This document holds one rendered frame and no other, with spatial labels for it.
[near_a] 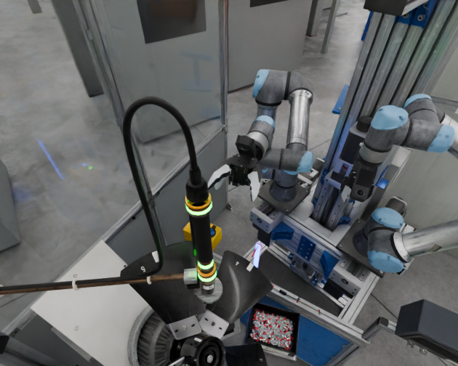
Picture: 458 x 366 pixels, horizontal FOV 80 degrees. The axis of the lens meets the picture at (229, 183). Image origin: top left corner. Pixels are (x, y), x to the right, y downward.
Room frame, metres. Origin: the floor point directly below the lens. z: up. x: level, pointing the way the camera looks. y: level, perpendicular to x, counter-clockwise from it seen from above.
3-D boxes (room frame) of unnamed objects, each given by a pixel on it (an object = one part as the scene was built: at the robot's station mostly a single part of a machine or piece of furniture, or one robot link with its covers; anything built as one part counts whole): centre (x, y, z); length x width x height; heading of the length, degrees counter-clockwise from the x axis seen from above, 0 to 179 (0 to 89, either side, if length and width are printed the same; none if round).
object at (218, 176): (0.52, 0.03, 1.64); 0.09 x 0.03 x 0.06; 132
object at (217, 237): (0.76, 0.13, 1.02); 0.16 x 0.10 x 0.11; 60
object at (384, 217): (0.68, -0.66, 1.20); 0.13 x 0.12 x 0.14; 160
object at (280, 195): (1.03, -0.30, 1.09); 0.15 x 0.15 x 0.10
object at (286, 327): (0.39, -0.19, 0.83); 0.19 x 0.14 x 0.03; 75
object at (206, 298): (0.30, 0.06, 1.50); 0.09 x 0.07 x 0.10; 95
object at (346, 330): (0.56, -0.21, 0.82); 0.90 x 0.04 x 0.08; 60
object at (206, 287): (0.30, 0.05, 1.66); 0.04 x 0.04 x 0.46
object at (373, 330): (0.35, -0.59, 0.96); 0.03 x 0.03 x 0.20; 60
